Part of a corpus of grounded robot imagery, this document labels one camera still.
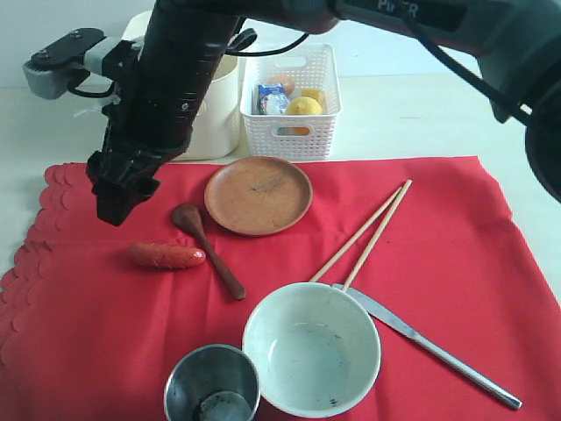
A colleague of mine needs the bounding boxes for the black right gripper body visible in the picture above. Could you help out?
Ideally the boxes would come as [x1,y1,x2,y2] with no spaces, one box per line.
[86,139,188,196]

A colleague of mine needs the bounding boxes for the red sausage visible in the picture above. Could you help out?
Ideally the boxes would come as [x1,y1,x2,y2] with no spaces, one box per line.
[128,242,206,269]

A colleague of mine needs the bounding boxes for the dark wooden spoon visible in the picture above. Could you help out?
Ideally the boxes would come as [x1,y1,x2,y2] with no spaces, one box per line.
[171,203,246,301]

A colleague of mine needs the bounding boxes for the brown round plate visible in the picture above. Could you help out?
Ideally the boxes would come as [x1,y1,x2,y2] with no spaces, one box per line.
[204,156,313,237]

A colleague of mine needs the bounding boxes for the blue white milk carton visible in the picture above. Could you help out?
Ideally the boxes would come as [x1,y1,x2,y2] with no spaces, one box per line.
[256,82,289,116]

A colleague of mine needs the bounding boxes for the brown egg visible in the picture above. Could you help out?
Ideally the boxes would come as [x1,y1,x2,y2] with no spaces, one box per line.
[267,75,295,96]

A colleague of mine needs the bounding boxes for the yellow lemon with sticker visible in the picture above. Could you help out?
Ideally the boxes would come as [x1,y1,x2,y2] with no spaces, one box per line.
[285,96,323,136]

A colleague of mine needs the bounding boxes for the stainless steel cup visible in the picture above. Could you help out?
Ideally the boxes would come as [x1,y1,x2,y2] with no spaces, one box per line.
[163,344,260,420]

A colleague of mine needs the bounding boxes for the yellow cheese wedge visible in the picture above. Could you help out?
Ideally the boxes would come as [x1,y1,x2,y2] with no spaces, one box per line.
[302,89,326,108]

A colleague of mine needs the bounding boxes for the silver table knife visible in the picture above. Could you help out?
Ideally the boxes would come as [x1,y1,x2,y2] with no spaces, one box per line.
[345,287,522,410]

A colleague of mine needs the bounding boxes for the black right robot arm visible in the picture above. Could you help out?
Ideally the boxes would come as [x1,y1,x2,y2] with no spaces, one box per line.
[84,1,560,225]

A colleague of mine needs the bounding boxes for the cream plastic bin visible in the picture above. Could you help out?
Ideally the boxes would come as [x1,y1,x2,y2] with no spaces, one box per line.
[123,8,239,161]

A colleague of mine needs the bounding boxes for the white perforated plastic basket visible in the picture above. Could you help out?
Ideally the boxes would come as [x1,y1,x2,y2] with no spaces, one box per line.
[239,44,342,161]

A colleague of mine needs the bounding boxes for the left wooden chopstick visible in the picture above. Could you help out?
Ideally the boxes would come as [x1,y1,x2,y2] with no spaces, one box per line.
[309,187,401,282]

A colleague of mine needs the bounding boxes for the pale green bowl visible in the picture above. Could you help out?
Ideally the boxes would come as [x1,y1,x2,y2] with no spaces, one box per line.
[242,282,381,418]

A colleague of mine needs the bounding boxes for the red scalloped cloth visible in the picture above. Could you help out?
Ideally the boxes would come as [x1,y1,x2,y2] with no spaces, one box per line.
[1,157,560,420]

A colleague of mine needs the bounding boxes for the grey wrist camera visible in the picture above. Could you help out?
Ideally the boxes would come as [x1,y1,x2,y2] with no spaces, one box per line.
[23,28,120,100]

